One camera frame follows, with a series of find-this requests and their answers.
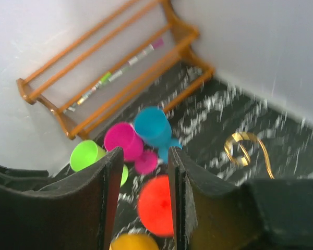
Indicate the magenta wine glass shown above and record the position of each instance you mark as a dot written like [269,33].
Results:
[123,135]

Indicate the red wine glass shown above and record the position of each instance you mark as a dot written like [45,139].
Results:
[154,207]

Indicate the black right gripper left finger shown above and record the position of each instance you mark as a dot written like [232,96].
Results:
[76,212]

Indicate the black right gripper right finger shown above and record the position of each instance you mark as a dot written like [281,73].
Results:
[210,213]

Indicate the purple capped marker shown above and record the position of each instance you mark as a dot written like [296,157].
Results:
[151,47]

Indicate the orange wooden tiered shelf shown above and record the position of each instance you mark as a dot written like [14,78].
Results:
[183,35]

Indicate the blue wine glass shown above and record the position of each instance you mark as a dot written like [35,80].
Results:
[152,125]

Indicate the yellow orange wine glass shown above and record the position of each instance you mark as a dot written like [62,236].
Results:
[134,242]

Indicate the green wine glass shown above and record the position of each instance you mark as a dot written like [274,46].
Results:
[85,154]

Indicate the green capped marker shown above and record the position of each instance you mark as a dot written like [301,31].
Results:
[100,83]

